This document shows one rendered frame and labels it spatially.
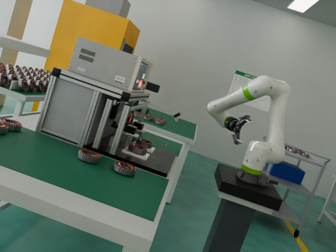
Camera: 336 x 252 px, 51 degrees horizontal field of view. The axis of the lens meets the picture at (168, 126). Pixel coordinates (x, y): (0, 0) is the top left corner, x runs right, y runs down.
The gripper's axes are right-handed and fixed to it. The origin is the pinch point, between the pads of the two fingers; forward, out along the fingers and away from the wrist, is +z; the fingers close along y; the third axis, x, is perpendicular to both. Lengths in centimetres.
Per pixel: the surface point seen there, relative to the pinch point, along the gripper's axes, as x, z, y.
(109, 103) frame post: 86, 7, 10
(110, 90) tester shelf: 88, 9, 3
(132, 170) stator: 68, 37, 33
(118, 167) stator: 75, 36, 33
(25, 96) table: 140, -108, 45
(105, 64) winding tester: 94, -8, -8
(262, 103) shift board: -254, -459, -27
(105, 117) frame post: 85, 9, 18
